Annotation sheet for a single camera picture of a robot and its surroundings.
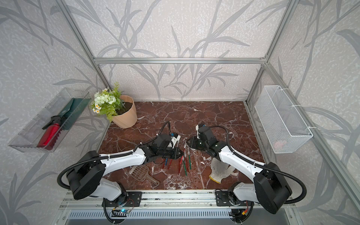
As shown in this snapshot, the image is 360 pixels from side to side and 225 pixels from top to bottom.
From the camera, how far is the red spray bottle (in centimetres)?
56

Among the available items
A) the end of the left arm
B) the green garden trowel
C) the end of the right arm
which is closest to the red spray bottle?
the green garden trowel

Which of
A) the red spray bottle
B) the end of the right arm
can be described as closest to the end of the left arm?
the end of the right arm
